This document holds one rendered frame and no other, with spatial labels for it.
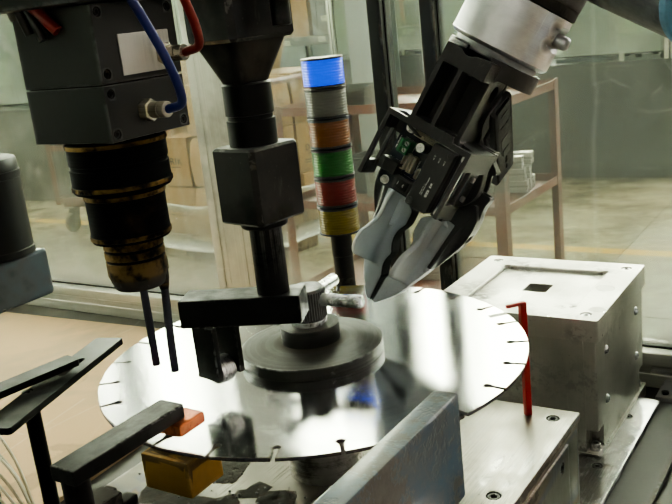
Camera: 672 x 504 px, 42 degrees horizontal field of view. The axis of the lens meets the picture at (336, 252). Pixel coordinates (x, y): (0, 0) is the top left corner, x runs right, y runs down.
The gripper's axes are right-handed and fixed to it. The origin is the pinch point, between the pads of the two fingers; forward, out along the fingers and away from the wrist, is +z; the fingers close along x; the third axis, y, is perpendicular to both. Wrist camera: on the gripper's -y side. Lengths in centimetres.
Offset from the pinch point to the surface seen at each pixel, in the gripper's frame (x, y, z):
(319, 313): -1.2, 6.7, 2.4
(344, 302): 0.2, 6.8, 0.5
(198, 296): -5.9, 16.2, 2.6
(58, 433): -31, -11, 43
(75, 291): -65, -48, 49
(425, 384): 9.0, 8.7, 1.2
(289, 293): -0.7, 14.5, -0.8
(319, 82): -22.0, -16.2, -8.8
